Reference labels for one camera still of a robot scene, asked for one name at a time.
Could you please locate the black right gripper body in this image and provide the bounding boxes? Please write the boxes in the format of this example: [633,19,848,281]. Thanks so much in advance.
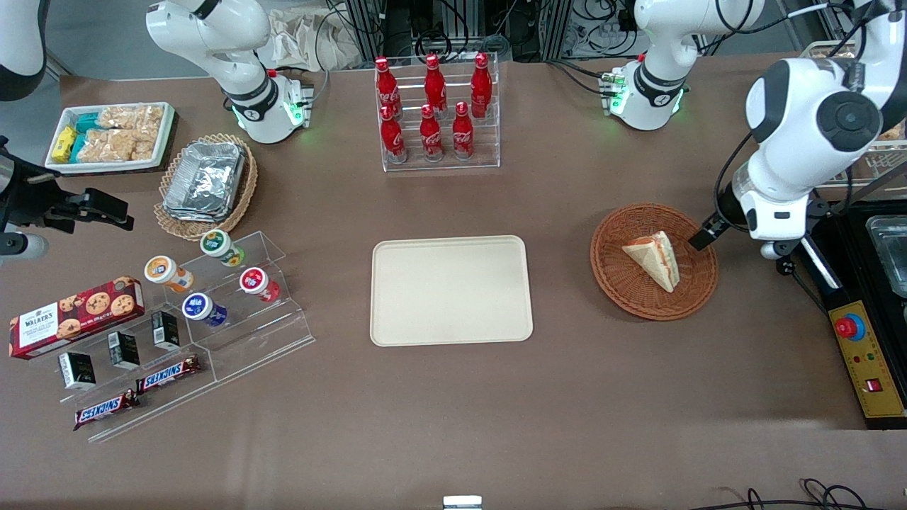
[0,157,89,234]

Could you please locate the triangular sandwich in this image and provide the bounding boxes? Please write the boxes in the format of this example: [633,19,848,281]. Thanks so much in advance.
[622,230,682,294]

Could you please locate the white rectangular snack tray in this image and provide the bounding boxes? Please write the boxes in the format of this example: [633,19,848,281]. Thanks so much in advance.
[45,102,177,175]

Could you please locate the round brown wicker basket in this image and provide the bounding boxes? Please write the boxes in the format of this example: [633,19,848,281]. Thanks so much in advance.
[590,203,719,322]

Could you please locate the oval light wicker basket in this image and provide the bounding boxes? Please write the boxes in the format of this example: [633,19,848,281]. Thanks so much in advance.
[154,133,259,242]

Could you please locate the beige plastic tray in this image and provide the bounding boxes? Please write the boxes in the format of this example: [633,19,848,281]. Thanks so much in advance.
[369,235,534,348]

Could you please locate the rice crisp snack packet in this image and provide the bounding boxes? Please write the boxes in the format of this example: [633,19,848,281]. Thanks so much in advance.
[132,127,161,162]
[99,105,165,132]
[77,129,139,164]

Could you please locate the yellow snack packet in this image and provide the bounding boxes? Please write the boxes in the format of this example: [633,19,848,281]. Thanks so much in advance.
[51,126,77,164]

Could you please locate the orange lid yogurt cup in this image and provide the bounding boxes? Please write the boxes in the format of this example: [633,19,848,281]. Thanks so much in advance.
[144,255,194,293]

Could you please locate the black countertop appliance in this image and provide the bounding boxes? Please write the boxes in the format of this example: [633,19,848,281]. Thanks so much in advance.
[794,200,907,431]

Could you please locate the stack of foil trays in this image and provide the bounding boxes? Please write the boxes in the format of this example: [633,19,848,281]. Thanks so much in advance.
[163,142,247,223]

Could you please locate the red Walkers cookie box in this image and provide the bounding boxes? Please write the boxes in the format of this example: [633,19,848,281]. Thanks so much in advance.
[9,276,146,361]

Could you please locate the green lid yogurt cup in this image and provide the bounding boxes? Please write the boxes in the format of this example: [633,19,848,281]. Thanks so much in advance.
[199,229,246,268]

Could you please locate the small black carton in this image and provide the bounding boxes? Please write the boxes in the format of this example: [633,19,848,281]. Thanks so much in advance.
[152,311,181,351]
[108,331,141,370]
[58,351,97,391]

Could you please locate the metal pan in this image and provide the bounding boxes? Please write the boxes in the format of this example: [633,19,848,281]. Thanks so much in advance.
[866,215,907,298]

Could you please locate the blue lid yogurt cup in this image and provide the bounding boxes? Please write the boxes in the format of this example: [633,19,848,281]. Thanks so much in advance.
[181,292,228,328]

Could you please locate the red lid yogurt cup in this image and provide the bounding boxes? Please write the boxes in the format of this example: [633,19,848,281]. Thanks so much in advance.
[239,266,281,304]

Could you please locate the Snickers chocolate bar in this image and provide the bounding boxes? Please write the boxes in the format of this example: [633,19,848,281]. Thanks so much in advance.
[74,390,140,431]
[136,356,201,395]

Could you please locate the yellow emergency stop control box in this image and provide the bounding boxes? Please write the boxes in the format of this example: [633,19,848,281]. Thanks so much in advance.
[828,300,907,420]

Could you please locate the clear acrylic stepped stand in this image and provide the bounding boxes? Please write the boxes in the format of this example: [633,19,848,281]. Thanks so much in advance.
[53,230,316,444]

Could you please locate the clear acrylic bottle rack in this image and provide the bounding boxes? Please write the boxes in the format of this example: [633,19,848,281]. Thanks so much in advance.
[374,52,502,173]

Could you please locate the red cola bottle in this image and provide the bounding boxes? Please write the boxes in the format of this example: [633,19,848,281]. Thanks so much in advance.
[424,54,449,114]
[452,101,475,161]
[419,104,444,162]
[471,52,494,119]
[375,57,402,118]
[381,105,408,164]

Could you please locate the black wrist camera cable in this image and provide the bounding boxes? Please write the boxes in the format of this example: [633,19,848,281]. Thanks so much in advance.
[711,130,757,234]

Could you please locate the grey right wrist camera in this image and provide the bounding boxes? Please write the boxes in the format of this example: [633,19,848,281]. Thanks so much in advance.
[0,232,50,262]

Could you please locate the black power cable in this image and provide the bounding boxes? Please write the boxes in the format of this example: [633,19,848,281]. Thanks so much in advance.
[776,255,830,313]

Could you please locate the white wire rack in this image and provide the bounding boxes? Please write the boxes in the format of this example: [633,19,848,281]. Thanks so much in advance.
[799,39,907,188]

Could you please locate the black floor cables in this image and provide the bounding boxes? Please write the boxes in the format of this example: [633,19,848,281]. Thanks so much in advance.
[691,478,888,510]

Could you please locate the black equipment frame with cables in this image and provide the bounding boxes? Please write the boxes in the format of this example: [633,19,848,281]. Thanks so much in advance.
[344,0,638,63]

